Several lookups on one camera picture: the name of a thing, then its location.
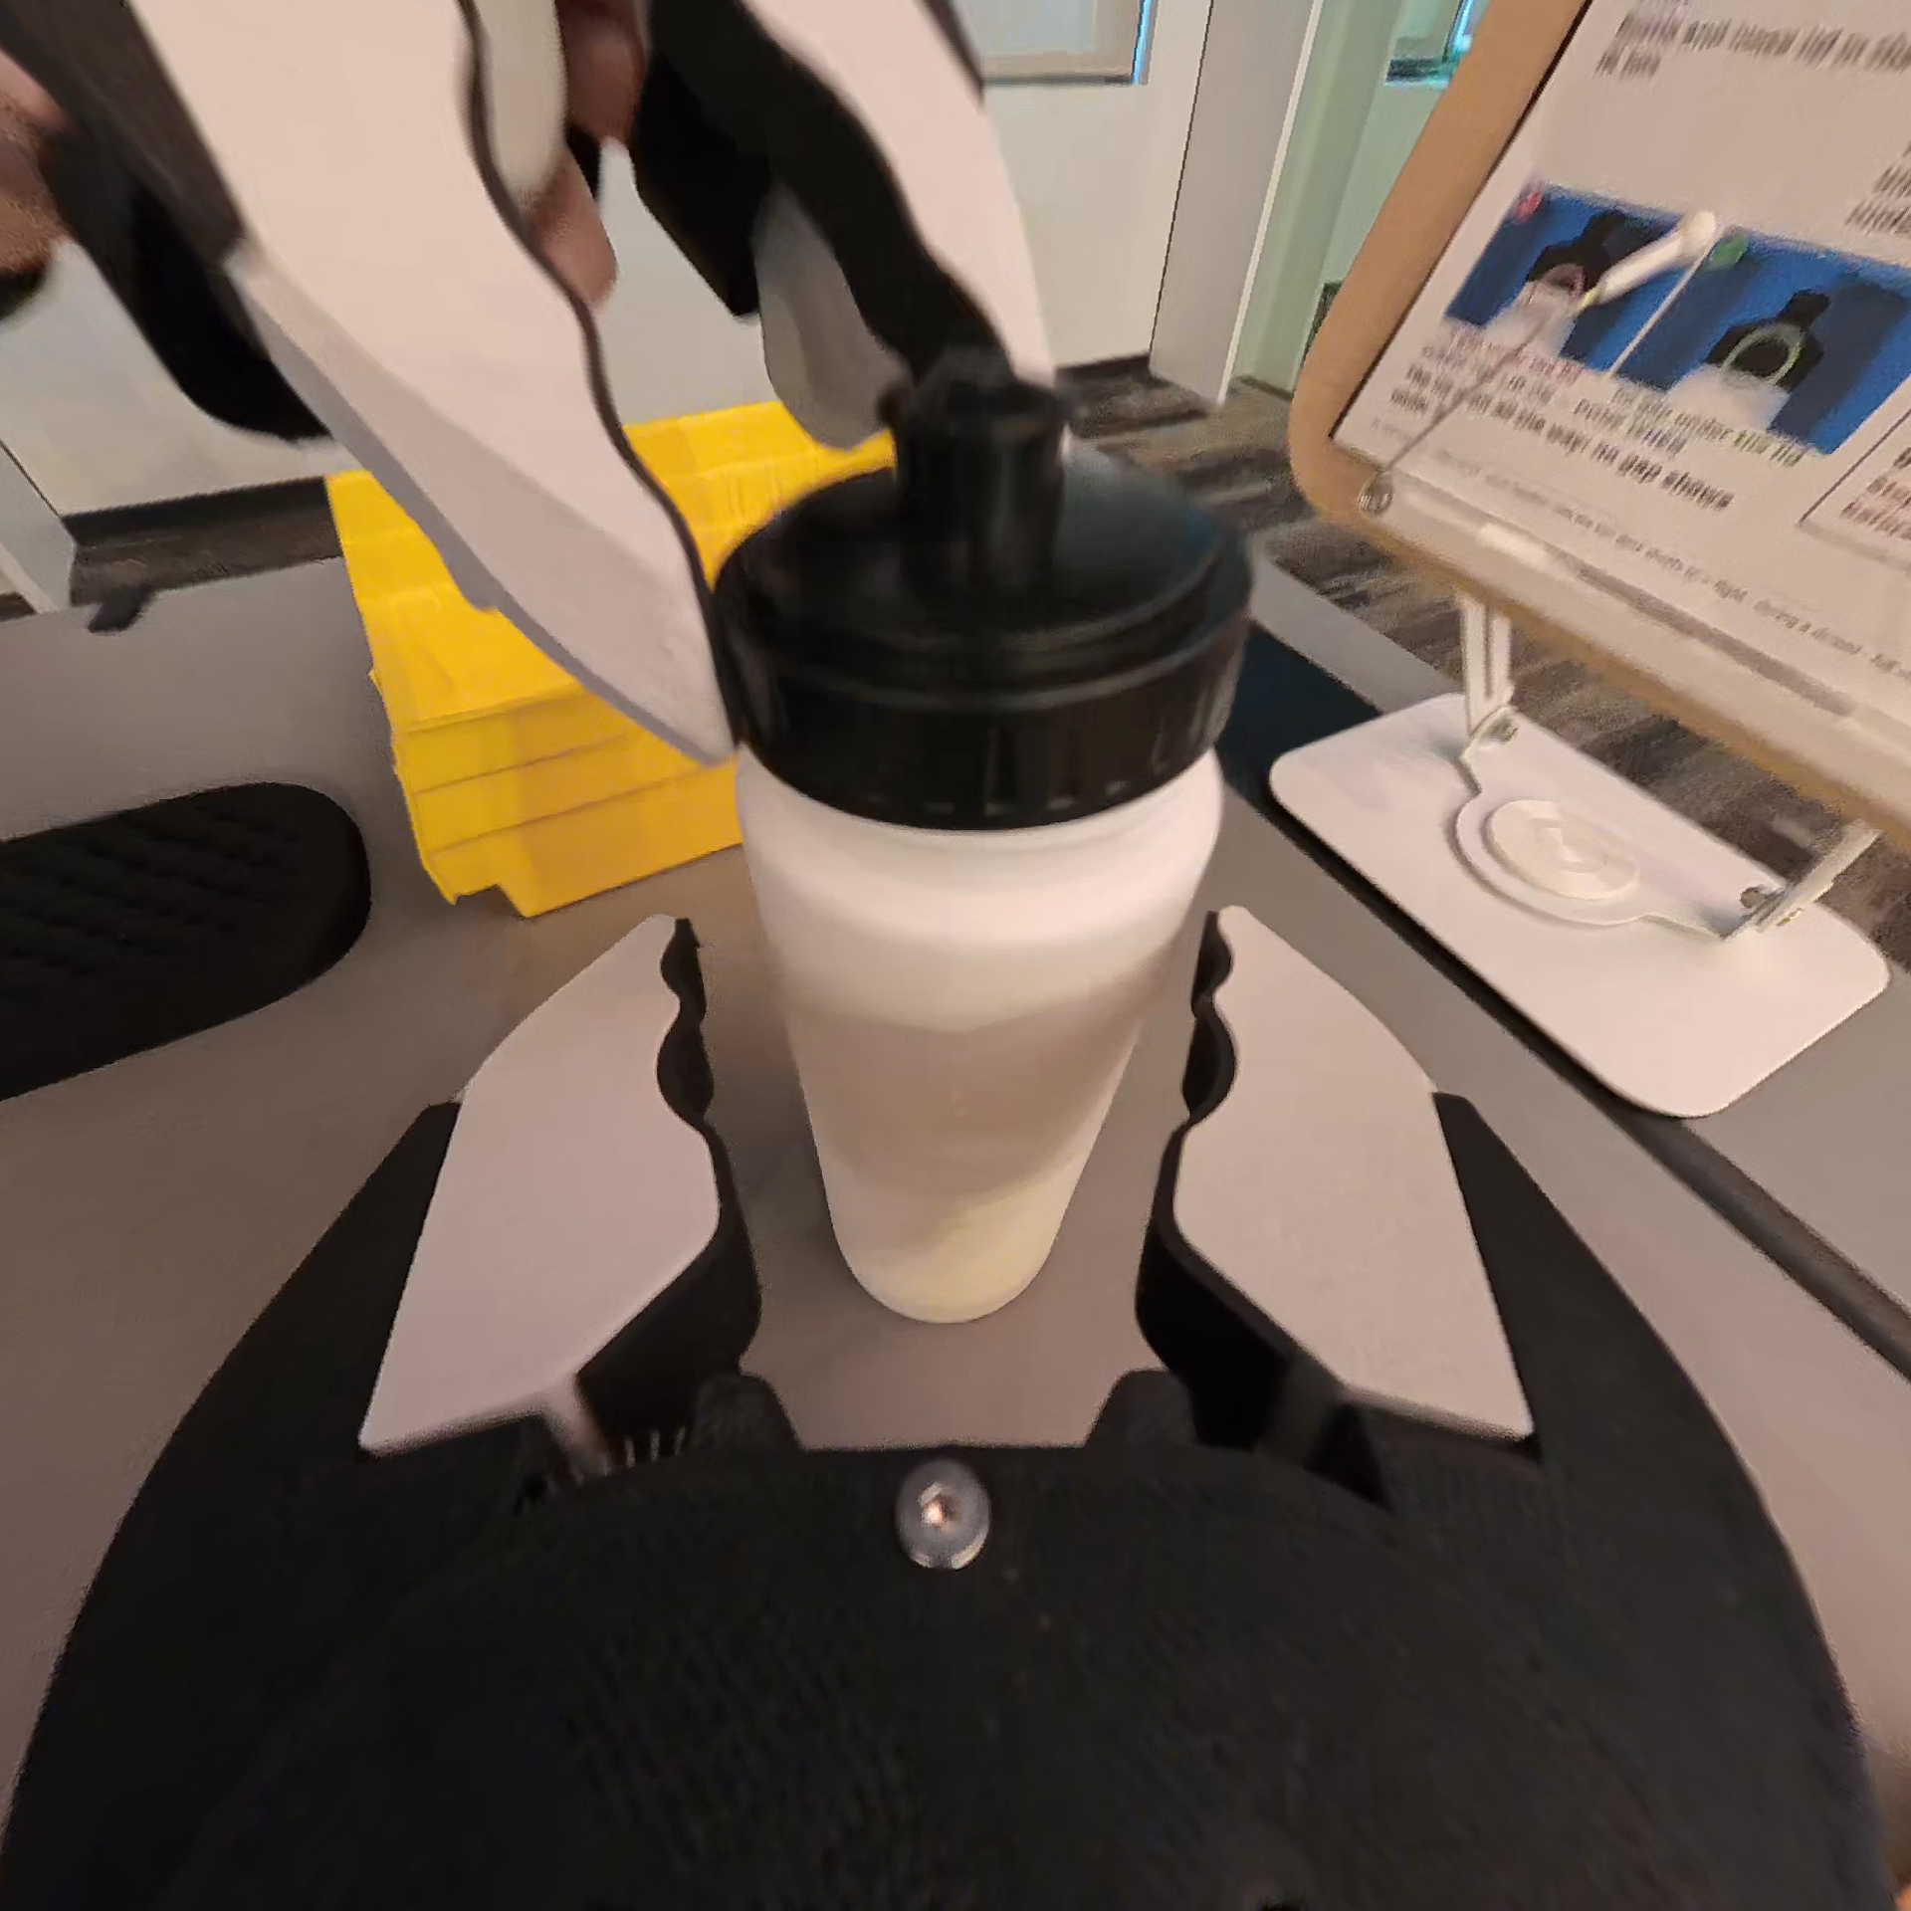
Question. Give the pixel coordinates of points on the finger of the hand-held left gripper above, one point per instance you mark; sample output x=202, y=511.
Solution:
x=955, y=180
x=419, y=344

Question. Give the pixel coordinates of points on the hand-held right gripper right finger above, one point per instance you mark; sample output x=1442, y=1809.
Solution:
x=1329, y=1226

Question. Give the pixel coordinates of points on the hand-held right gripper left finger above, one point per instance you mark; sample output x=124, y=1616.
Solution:
x=553, y=1226

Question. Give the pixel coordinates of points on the white plastic bottle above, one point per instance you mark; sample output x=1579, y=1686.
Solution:
x=955, y=1045

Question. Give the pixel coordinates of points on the yellow plastic bin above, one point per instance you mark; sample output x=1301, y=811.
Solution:
x=521, y=778

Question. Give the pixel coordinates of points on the black bottle lid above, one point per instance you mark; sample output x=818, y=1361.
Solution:
x=969, y=658

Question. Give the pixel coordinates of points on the person's left hand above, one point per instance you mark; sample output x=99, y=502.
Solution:
x=589, y=225

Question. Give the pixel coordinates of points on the white framed window partition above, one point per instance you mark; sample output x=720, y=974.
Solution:
x=1103, y=194

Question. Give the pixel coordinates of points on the small black desk clip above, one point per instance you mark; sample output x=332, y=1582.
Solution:
x=116, y=606

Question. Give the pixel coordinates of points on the white board stand base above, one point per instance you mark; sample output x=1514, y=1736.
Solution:
x=1716, y=999

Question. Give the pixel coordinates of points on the wooden instruction sheet board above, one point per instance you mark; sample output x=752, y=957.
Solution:
x=1644, y=374

